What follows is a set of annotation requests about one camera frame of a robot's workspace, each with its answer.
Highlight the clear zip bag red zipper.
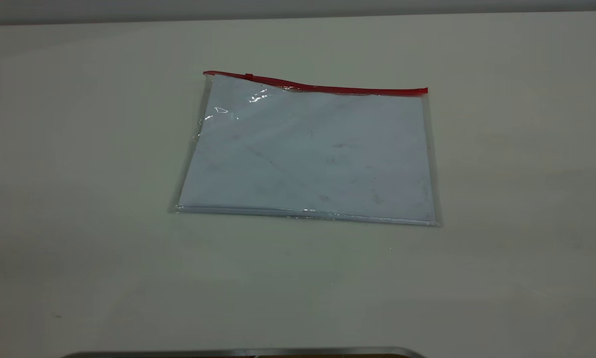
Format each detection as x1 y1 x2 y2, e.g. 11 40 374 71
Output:
168 71 444 228

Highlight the grey metal strip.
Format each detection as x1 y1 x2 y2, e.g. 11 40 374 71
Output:
62 347 425 358

